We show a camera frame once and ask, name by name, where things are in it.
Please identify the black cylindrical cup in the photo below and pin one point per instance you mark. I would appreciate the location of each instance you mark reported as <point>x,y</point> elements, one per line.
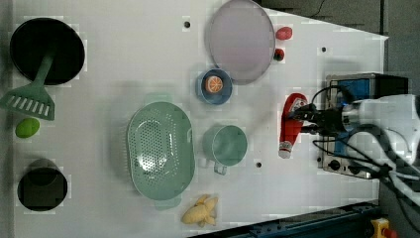
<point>43,187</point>

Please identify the blue bowl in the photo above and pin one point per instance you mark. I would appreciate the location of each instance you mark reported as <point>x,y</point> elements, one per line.
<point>214,98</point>

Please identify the plush strawberry with green top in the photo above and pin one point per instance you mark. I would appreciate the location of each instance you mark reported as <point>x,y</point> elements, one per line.
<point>284,33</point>

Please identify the orange slice toy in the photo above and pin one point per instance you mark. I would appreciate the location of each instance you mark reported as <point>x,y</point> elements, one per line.
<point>213,84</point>

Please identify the small red strawberry toy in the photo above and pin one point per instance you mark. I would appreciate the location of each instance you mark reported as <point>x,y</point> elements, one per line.
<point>278,54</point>

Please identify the large grey round plate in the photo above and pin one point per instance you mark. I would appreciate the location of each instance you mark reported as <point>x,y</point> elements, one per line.
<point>240,39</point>

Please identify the peeled banana toy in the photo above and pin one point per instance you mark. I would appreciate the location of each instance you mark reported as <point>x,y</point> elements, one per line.
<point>201,212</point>

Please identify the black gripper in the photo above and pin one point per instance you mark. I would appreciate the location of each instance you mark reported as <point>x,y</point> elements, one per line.
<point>323,122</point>

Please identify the green lime toy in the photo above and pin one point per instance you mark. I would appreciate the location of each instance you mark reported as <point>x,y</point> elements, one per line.
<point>27,128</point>

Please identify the green mug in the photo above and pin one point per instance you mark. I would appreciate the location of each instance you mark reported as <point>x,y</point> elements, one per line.
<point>225,145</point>

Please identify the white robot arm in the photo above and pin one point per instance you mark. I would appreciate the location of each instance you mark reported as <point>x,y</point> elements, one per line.
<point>393,121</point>

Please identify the black frying pan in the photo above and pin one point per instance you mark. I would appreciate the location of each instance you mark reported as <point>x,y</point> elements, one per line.
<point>35,38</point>

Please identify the red plush ketchup bottle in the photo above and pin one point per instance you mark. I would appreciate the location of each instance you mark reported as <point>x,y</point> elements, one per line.
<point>289,128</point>

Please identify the green spatula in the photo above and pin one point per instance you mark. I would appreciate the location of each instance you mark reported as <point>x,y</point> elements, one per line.
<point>32,99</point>

